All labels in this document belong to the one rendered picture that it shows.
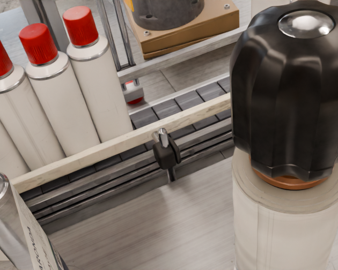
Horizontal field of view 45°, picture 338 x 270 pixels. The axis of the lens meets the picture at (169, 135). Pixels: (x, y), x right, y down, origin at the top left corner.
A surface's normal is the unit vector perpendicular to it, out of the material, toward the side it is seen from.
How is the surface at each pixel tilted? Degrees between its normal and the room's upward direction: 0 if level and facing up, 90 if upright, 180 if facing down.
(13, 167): 90
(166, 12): 75
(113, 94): 90
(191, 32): 90
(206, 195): 0
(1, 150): 90
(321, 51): 9
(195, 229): 0
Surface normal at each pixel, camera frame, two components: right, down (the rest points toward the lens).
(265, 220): -0.54, 0.66
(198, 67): -0.14, -0.69
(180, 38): 0.26, 0.66
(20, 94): 0.76, 0.39
